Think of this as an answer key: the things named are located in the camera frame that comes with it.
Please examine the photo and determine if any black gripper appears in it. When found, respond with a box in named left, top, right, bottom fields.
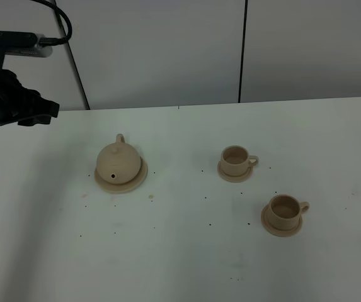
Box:
left=0, top=69, right=60, bottom=126

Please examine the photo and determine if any tan clay teapot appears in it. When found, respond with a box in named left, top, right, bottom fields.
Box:
left=96, top=133, right=141, bottom=184

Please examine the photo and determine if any tan teapot saucer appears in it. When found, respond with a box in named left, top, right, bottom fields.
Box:
left=94, top=158, right=148, bottom=194

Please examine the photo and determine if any far tan teacup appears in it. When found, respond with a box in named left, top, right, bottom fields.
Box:
left=220, top=145, right=259, bottom=176

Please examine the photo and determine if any tan teacup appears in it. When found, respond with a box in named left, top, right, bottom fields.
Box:
left=220, top=145, right=259, bottom=176
left=266, top=194, right=310, bottom=231

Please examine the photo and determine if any far tan cup saucer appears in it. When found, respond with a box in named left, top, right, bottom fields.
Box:
left=217, top=162, right=253, bottom=183

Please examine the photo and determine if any tan cup saucer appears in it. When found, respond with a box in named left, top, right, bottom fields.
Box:
left=217, top=162, right=253, bottom=183
left=261, top=205, right=303, bottom=237

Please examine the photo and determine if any near tan teacup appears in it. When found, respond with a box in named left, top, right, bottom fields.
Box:
left=266, top=194, right=310, bottom=231

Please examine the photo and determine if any near tan cup saucer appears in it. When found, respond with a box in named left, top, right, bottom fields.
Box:
left=261, top=205, right=303, bottom=237

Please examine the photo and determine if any black braided camera cable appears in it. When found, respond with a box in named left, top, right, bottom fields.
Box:
left=30, top=0, right=74, bottom=47

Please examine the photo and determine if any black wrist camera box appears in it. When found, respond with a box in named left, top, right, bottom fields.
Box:
left=0, top=31, right=53, bottom=69

